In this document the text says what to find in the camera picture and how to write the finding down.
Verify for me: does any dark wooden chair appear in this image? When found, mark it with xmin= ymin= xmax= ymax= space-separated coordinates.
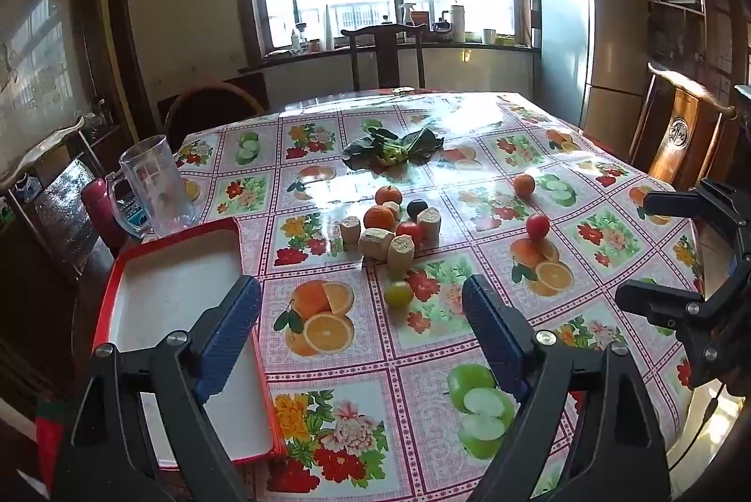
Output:
xmin=340 ymin=23 xmax=429 ymax=92

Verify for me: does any red tray with white inside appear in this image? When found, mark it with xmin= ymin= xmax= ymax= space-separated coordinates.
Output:
xmin=92 ymin=217 xmax=288 ymax=471

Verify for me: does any red bottle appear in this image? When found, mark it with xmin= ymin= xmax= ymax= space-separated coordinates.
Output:
xmin=81 ymin=178 xmax=127 ymax=256

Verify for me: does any clear plastic mug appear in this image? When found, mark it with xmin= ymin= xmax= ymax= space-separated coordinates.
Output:
xmin=106 ymin=135 xmax=201 ymax=239

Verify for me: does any chair with curved brass rail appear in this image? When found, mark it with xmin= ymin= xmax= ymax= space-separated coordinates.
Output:
xmin=0 ymin=115 xmax=118 ymax=280

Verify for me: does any green lime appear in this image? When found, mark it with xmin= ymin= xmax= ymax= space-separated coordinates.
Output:
xmin=385 ymin=280 xmax=414 ymax=309

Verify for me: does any fruit and flower printed tablecloth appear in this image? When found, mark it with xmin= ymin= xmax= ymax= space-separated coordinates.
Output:
xmin=94 ymin=88 xmax=705 ymax=502

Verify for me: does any carved brown wooden chair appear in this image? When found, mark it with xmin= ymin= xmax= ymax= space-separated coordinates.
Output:
xmin=628 ymin=62 xmax=737 ymax=186

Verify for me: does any green cucumber slice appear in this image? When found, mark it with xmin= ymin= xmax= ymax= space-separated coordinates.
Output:
xmin=358 ymin=228 xmax=395 ymax=261

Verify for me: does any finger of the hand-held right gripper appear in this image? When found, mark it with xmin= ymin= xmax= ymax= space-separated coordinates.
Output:
xmin=638 ymin=178 xmax=751 ymax=245
xmin=615 ymin=279 xmax=736 ymax=391

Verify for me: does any round-backed wooden chair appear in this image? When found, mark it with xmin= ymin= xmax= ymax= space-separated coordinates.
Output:
xmin=164 ymin=79 xmax=268 ymax=151

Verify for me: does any bok choy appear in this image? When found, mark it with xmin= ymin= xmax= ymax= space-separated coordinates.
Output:
xmin=341 ymin=126 xmax=445 ymax=167

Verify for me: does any windowsill counter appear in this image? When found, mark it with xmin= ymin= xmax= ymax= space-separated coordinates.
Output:
xmin=238 ymin=41 xmax=537 ymax=92

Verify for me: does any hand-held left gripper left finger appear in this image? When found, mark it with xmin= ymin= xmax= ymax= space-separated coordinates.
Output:
xmin=53 ymin=276 xmax=262 ymax=502

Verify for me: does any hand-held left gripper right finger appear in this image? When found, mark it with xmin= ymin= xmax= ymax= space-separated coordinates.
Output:
xmin=462 ymin=274 xmax=671 ymax=502

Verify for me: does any silver refrigerator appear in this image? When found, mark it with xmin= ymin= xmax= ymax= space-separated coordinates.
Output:
xmin=531 ymin=0 xmax=649 ymax=145

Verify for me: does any red cloth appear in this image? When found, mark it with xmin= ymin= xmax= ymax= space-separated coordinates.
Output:
xmin=34 ymin=390 xmax=74 ymax=485

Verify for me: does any wooden framed glass panel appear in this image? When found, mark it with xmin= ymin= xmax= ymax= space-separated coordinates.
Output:
xmin=0 ymin=0 xmax=142 ymax=174

